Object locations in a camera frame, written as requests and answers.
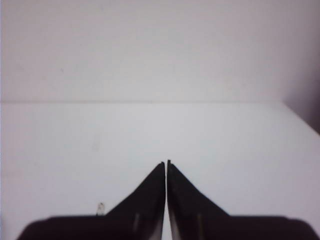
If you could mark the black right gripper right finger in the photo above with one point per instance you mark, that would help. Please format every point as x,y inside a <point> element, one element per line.
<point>193,216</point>

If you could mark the clear tape strip on table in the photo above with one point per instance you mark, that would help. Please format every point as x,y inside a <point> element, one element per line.
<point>100,209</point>

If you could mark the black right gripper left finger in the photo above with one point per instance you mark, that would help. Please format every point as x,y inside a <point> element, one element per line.
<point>139,216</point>

